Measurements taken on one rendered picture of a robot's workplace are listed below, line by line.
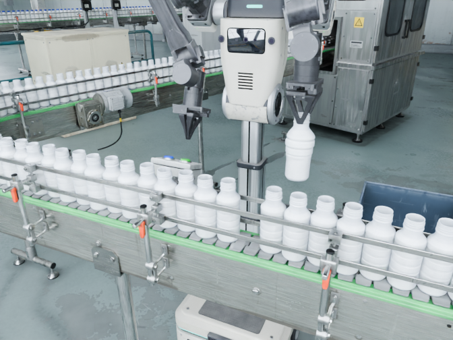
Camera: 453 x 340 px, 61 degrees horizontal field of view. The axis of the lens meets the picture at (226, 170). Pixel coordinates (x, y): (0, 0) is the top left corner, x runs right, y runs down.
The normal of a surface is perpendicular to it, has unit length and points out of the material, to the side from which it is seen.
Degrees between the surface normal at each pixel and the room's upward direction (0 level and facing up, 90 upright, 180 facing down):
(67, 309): 0
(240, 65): 90
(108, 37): 90
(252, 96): 90
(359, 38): 90
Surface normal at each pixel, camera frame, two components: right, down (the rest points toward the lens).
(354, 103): -0.66, 0.39
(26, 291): -0.01, -0.91
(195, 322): -0.22, -0.58
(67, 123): 0.74, 0.28
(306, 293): -0.41, 0.38
